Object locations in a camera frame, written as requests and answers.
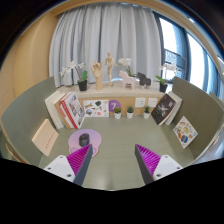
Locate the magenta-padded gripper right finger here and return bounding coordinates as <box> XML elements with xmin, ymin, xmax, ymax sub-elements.
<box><xmin>134</xmin><ymin>143</ymin><xmax>184</xmax><ymax>185</ymax></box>

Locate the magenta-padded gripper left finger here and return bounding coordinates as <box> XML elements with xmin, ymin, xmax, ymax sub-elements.
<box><xmin>43</xmin><ymin>143</ymin><xmax>94</xmax><ymax>187</ymax></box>

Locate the black computer mouse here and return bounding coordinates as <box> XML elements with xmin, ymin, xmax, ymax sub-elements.
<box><xmin>78</xmin><ymin>132</ymin><xmax>91</xmax><ymax>148</ymax></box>

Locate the purple mouse pad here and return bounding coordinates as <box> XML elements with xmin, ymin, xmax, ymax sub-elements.
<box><xmin>67</xmin><ymin>128</ymin><xmax>103</xmax><ymax>158</ymax></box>

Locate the beige booklet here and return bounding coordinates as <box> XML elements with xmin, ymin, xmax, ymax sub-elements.
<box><xmin>31</xmin><ymin>118</ymin><xmax>60</xmax><ymax>157</ymax></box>

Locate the food sticker sheet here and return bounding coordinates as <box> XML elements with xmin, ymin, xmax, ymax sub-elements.
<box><xmin>172</xmin><ymin>115</ymin><xmax>199</xmax><ymax>149</ymax></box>

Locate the brown book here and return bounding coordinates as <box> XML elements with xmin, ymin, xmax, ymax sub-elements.
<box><xmin>54</xmin><ymin>94</ymin><xmax>76</xmax><ymax>130</ymax></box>

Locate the small plant in white pot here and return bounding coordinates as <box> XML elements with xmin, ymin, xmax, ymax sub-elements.
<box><xmin>126</xmin><ymin>105</ymin><xmax>135</xmax><ymax>120</ymax></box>
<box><xmin>113</xmin><ymin>106</ymin><xmax>123</xmax><ymax>120</ymax></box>
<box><xmin>143</xmin><ymin>105</ymin><xmax>152</xmax><ymax>120</ymax></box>

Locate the red and white magazine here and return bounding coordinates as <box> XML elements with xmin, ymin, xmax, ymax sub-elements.
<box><xmin>59</xmin><ymin>91</ymin><xmax>86</xmax><ymax>130</ymax></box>

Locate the white book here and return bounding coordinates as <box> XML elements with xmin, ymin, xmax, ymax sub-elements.
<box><xmin>44</xmin><ymin>91</ymin><xmax>68</xmax><ymax>130</ymax></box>

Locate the black book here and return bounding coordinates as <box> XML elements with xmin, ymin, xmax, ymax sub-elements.
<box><xmin>150</xmin><ymin>93</ymin><xmax>178</xmax><ymax>126</ymax></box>

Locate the white sticker sheet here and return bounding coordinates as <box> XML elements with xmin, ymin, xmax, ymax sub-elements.
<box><xmin>82</xmin><ymin>99</ymin><xmax>110</xmax><ymax>118</ymax></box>

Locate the green desk divider panel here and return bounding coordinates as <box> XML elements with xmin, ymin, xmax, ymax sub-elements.
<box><xmin>171</xmin><ymin>76</ymin><xmax>224</xmax><ymax>159</ymax></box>
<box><xmin>0</xmin><ymin>76</ymin><xmax>58</xmax><ymax>159</ymax></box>

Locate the round purple number sign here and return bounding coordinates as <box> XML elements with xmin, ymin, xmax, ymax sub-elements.
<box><xmin>108</xmin><ymin>99</ymin><xmax>122</xmax><ymax>114</ymax></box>

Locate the white orchid in black pot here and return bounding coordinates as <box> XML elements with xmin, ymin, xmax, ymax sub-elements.
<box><xmin>117</xmin><ymin>57</ymin><xmax>138</xmax><ymax>78</ymax></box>
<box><xmin>155</xmin><ymin>63</ymin><xmax>178</xmax><ymax>94</ymax></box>
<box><xmin>59</xmin><ymin>60</ymin><xmax>89</xmax><ymax>92</ymax></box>

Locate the black wooden horse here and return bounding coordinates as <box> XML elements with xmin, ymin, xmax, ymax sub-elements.
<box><xmin>136</xmin><ymin>71</ymin><xmax>152</xmax><ymax>89</ymax></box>

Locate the pink wooden horse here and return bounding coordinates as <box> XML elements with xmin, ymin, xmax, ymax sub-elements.
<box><xmin>118</xmin><ymin>70</ymin><xmax>137</xmax><ymax>90</ymax></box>

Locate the wooden hand model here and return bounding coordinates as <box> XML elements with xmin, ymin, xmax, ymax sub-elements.
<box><xmin>91</xmin><ymin>61</ymin><xmax>104</xmax><ymax>91</ymax></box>

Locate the wooden artist mannequin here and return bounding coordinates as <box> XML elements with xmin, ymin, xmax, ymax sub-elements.
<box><xmin>104</xmin><ymin>51</ymin><xmax>120</xmax><ymax>88</ymax></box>

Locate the window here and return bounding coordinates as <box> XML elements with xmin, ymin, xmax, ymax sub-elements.
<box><xmin>151</xmin><ymin>9</ymin><xmax>224</xmax><ymax>111</ymax></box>

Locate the grey curtain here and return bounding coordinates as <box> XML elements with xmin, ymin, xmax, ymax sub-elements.
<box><xmin>48</xmin><ymin>3</ymin><xmax>162</xmax><ymax>88</ymax></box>

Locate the white wall socket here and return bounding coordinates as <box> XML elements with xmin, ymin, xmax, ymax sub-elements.
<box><xmin>147</xmin><ymin>97</ymin><xmax>158</xmax><ymax>108</ymax></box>
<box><xmin>134</xmin><ymin>97</ymin><xmax>147</xmax><ymax>108</ymax></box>

